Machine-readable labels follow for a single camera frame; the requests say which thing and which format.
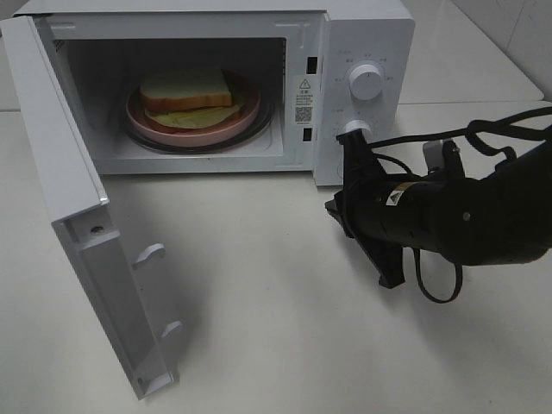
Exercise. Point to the white microwave door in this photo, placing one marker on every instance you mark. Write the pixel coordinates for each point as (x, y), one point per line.
(123, 278)

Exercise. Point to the pink round plate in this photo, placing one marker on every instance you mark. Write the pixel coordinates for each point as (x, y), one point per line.
(201, 127)

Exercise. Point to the glass microwave turntable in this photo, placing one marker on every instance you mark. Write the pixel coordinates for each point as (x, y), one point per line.
(259, 125)

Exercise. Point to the white microwave oven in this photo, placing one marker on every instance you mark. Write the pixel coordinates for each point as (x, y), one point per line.
(299, 53)

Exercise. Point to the white microwave knob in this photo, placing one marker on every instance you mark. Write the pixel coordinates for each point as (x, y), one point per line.
(365, 81)
(356, 124)

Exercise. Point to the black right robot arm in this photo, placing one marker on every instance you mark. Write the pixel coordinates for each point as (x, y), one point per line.
(504, 218)

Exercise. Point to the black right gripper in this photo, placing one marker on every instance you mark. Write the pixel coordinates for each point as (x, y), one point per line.
(371, 208)

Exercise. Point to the white bread sandwich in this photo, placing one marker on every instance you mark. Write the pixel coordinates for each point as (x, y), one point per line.
(187, 89)

